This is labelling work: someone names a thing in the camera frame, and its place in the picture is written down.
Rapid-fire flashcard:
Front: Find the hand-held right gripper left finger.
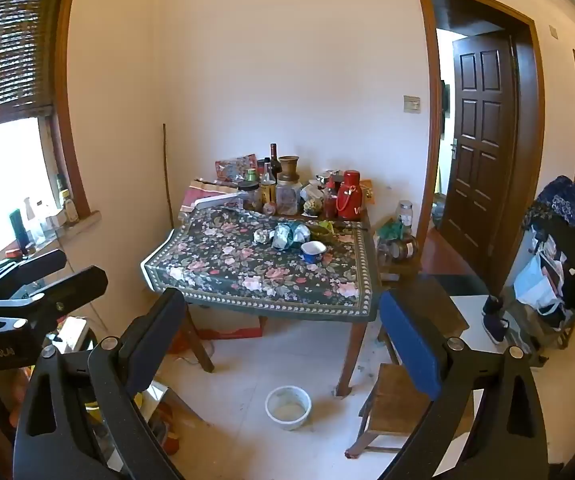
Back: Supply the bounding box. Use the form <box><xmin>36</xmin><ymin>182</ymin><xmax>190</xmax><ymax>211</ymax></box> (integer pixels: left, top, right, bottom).
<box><xmin>12</xmin><ymin>287</ymin><xmax>190</xmax><ymax>480</ymax></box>

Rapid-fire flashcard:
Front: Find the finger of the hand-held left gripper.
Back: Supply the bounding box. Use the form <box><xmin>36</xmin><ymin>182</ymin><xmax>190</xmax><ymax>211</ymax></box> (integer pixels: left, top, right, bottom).
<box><xmin>0</xmin><ymin>248</ymin><xmax>68</xmax><ymax>299</ymax></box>
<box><xmin>0</xmin><ymin>266</ymin><xmax>109</xmax><ymax>334</ymax></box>

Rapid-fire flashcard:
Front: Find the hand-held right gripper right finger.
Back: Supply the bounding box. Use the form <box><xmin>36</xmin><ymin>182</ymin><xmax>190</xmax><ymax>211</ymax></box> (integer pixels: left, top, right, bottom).
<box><xmin>378</xmin><ymin>287</ymin><xmax>557</xmax><ymax>480</ymax></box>

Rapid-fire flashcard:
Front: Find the blue white cup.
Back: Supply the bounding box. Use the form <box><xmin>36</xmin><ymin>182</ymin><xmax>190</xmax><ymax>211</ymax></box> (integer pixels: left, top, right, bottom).
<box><xmin>300</xmin><ymin>241</ymin><xmax>328</xmax><ymax>264</ymax></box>

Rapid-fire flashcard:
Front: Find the green snack wrapper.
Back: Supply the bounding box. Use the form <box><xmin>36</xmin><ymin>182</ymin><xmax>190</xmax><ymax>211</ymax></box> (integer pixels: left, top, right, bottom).
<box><xmin>312</xmin><ymin>219</ymin><xmax>338</xmax><ymax>241</ymax></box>

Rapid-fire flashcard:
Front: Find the white plastic bucket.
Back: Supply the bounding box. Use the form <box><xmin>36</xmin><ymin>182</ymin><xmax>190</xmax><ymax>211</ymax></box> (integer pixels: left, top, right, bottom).
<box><xmin>265</xmin><ymin>385</ymin><xmax>312</xmax><ymax>432</ymax></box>

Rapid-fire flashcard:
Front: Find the dark green flask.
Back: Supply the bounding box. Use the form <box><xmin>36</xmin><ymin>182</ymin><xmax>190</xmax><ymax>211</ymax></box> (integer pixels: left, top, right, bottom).
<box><xmin>8</xmin><ymin>209</ymin><xmax>24</xmax><ymax>248</ymax></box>

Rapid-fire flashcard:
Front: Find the white plastic container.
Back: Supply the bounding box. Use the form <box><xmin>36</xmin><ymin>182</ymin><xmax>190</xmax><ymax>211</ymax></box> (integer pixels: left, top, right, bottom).
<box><xmin>56</xmin><ymin>316</ymin><xmax>99</xmax><ymax>356</ymax></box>

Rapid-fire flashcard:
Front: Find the white spray bottle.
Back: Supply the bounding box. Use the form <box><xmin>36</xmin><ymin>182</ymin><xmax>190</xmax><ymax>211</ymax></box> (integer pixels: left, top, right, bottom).
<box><xmin>23</xmin><ymin>197</ymin><xmax>40</xmax><ymax>243</ymax></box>

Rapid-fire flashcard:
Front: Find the wooden table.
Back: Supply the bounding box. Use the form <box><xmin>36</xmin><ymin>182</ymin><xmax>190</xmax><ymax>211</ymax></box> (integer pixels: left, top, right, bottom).
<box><xmin>177</xmin><ymin>180</ymin><xmax>383</xmax><ymax>400</ymax></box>

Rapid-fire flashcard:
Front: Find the light wooden stool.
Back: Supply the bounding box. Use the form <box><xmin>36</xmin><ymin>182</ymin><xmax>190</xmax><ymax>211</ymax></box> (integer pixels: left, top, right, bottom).
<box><xmin>345</xmin><ymin>360</ymin><xmax>475</xmax><ymax>461</ymax></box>

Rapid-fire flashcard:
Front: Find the small wooden stool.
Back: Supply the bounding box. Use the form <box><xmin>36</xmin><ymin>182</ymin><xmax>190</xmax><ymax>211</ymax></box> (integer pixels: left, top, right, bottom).
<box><xmin>375</xmin><ymin>255</ymin><xmax>423</xmax><ymax>283</ymax></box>

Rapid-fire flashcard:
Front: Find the red white cardboard box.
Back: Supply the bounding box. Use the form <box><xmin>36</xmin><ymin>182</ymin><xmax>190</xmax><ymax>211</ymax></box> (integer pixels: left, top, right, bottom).
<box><xmin>194</xmin><ymin>305</ymin><xmax>268</xmax><ymax>341</ymax></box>

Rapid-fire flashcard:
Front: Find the brown lying jar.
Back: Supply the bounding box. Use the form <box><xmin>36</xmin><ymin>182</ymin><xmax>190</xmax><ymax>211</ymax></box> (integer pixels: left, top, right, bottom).
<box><xmin>391</xmin><ymin>237</ymin><xmax>419</xmax><ymax>260</ymax></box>

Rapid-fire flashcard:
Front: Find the green plastic bag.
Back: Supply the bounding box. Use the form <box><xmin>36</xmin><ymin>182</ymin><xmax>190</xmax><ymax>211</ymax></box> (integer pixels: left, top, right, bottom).
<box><xmin>377</xmin><ymin>220</ymin><xmax>408</xmax><ymax>242</ymax></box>

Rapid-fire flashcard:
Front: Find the thin wooden stick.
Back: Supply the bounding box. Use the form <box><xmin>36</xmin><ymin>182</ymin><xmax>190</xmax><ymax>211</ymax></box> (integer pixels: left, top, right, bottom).
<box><xmin>161</xmin><ymin>122</ymin><xmax>175</xmax><ymax>231</ymax></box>

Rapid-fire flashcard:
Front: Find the red patterned box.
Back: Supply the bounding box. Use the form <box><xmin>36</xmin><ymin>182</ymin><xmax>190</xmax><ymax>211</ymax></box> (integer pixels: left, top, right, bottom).
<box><xmin>177</xmin><ymin>177</ymin><xmax>240</xmax><ymax>216</ymax></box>

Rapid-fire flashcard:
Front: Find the red thermos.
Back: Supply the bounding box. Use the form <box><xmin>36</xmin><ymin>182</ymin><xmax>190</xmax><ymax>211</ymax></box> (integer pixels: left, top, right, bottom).
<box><xmin>336</xmin><ymin>170</ymin><xmax>363</xmax><ymax>221</ymax></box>

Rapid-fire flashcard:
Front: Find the red sauce bottle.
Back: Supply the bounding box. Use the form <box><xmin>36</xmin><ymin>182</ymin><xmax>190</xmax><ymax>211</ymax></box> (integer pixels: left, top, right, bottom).
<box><xmin>323</xmin><ymin>180</ymin><xmax>339</xmax><ymax>220</ymax></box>

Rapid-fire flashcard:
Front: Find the white plastic bar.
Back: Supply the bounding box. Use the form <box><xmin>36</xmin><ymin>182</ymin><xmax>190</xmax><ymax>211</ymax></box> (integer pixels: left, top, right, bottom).
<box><xmin>193</xmin><ymin>192</ymin><xmax>248</xmax><ymax>211</ymax></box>

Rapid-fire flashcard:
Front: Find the black-lidded jar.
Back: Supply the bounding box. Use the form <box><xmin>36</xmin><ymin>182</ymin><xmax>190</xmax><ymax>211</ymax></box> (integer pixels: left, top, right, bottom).
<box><xmin>238</xmin><ymin>181</ymin><xmax>261</xmax><ymax>212</ymax></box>

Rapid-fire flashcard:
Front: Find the large glass jar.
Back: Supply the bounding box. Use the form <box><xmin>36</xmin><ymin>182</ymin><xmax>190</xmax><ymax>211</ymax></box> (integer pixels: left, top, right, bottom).
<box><xmin>276</xmin><ymin>180</ymin><xmax>303</xmax><ymax>216</ymax></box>

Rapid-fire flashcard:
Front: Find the red printed snack bag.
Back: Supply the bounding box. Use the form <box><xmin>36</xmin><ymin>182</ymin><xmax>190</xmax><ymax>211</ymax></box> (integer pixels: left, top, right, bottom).
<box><xmin>214</xmin><ymin>154</ymin><xmax>259</xmax><ymax>183</ymax></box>

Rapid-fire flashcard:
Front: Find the brown panelled door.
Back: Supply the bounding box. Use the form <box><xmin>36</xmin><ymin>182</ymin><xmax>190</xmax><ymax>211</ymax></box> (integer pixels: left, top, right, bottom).
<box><xmin>440</xmin><ymin>32</ymin><xmax>518</xmax><ymax>271</ymax></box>

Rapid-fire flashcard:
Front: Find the clear glass liquor bottle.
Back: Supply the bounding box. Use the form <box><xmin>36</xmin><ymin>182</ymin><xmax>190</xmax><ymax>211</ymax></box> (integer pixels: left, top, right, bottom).
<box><xmin>260</xmin><ymin>157</ymin><xmax>276</xmax><ymax>204</ymax></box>

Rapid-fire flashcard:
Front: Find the brown ceramic vase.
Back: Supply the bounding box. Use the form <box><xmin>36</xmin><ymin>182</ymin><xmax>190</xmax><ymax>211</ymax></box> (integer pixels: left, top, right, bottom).
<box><xmin>277</xmin><ymin>155</ymin><xmax>301</xmax><ymax>182</ymax></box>

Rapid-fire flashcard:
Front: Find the blue patterned cloth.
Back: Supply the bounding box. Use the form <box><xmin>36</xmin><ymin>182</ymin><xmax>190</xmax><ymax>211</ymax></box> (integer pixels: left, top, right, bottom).
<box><xmin>532</xmin><ymin>175</ymin><xmax>575</xmax><ymax>228</ymax></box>

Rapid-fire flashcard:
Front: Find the bamboo window blind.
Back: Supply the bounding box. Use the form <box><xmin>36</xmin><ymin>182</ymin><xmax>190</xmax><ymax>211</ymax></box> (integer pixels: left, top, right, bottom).
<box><xmin>0</xmin><ymin>0</ymin><xmax>75</xmax><ymax>133</ymax></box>

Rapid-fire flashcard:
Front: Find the wooden window frame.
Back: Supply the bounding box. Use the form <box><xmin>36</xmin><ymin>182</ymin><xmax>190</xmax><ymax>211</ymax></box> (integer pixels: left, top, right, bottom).
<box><xmin>37</xmin><ymin>0</ymin><xmax>103</xmax><ymax>226</ymax></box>

